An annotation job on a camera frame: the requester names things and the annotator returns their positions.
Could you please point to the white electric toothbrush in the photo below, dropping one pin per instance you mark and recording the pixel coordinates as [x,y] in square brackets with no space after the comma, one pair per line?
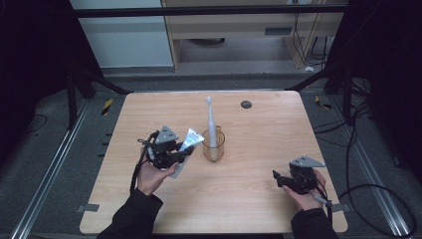
[211,126]

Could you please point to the white and blue toothpaste tube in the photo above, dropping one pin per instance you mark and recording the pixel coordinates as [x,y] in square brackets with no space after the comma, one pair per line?
[191,137]

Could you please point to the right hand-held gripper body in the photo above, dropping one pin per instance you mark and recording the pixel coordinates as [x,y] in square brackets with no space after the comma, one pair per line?
[305,176]

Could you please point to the small white floor object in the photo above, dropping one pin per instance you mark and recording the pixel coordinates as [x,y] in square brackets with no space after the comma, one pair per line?
[309,69]

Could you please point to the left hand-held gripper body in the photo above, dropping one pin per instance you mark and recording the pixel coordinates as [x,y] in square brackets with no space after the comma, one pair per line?
[164,146]

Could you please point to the grey round table grommet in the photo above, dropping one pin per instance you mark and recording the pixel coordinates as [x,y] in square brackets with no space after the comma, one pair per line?
[246,104]

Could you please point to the person's left hand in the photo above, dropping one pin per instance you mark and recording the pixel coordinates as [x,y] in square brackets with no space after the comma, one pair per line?
[152,179]

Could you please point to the white cabinet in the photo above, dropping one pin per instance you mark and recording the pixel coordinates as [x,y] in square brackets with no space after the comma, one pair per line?
[126,40]

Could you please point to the black metal stand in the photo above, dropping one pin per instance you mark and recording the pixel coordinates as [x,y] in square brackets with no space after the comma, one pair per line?
[71,99]
[346,93]

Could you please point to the grey metal table bracket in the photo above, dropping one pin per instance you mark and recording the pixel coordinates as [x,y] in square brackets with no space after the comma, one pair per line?
[341,207]
[88,208]

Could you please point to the yellow and black floor tape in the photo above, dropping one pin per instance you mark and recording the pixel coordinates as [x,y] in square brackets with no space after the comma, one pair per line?
[322,103]
[106,107]

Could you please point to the amber transparent cup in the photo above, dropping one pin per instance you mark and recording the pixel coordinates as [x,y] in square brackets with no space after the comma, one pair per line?
[214,149]

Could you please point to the light wooden desk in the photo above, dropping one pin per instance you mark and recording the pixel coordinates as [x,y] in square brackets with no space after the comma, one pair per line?
[232,28]

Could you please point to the black horizontal frame bar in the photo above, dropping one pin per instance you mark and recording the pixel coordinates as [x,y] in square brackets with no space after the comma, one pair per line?
[199,11]

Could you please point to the person's right hand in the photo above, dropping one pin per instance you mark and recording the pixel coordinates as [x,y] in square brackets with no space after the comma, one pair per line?
[307,200]

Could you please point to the aluminium floor rail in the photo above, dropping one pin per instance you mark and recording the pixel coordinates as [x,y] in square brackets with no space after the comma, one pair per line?
[375,186]
[49,172]

